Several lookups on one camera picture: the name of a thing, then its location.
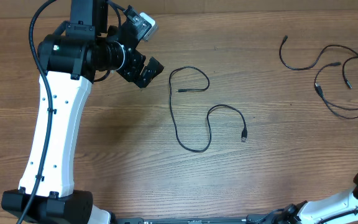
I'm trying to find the black USB cable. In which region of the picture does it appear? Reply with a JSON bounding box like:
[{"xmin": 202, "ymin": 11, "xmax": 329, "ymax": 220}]
[{"xmin": 168, "ymin": 65, "xmax": 249, "ymax": 153}]

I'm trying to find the black thin cable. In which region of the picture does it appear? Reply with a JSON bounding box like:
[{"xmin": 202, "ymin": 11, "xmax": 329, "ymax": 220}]
[
  {"xmin": 278, "ymin": 35, "xmax": 358, "ymax": 90},
  {"xmin": 314, "ymin": 62, "xmax": 358, "ymax": 120}
]

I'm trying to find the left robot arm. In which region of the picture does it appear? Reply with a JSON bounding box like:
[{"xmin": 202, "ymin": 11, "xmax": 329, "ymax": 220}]
[{"xmin": 1, "ymin": 1, "xmax": 163, "ymax": 223}]

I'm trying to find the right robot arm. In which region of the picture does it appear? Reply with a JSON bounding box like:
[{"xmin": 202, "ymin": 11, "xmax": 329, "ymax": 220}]
[{"xmin": 272, "ymin": 173, "xmax": 358, "ymax": 224}]

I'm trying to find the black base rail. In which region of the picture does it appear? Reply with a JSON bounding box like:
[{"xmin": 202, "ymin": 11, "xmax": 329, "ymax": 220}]
[{"xmin": 115, "ymin": 214, "xmax": 288, "ymax": 224}]

